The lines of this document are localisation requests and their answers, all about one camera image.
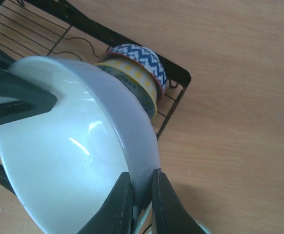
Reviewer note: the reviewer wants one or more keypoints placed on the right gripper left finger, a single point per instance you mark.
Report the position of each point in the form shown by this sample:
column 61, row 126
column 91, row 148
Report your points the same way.
column 115, row 215

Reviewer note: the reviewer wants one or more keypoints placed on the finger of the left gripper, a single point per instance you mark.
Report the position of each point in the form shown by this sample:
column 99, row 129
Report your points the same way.
column 19, row 98

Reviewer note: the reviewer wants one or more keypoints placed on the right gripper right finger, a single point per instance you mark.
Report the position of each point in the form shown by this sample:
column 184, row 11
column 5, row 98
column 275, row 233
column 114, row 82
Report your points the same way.
column 164, row 198

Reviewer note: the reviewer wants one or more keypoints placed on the plain white bowl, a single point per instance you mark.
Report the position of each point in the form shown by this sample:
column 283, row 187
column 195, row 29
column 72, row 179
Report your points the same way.
column 63, row 164

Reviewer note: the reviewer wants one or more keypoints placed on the yellow rimmed sun bowl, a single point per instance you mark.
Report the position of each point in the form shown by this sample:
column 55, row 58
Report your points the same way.
column 135, row 78

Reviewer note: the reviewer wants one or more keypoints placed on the blue white patterned bowl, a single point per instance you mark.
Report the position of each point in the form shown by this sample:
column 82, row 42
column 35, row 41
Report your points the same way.
column 143, row 56

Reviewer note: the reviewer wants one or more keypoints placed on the brown rimmed bowl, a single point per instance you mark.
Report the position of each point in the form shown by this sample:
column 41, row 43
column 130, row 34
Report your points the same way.
column 175, row 222

